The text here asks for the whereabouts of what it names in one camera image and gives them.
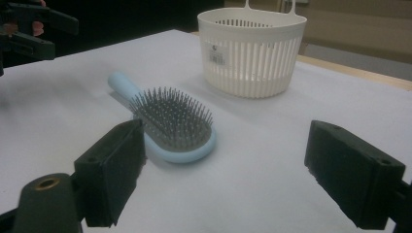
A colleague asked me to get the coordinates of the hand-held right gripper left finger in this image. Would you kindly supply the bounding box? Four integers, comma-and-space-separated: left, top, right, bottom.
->
73, 118, 148, 228

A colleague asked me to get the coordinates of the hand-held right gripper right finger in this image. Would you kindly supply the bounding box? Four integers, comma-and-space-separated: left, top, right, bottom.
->
304, 119, 406, 231

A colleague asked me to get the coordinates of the light blue hairbrush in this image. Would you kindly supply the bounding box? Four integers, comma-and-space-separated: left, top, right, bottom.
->
107, 71, 218, 164

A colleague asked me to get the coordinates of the white slotted plastic basket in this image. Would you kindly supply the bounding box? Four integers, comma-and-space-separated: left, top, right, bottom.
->
196, 0, 308, 99

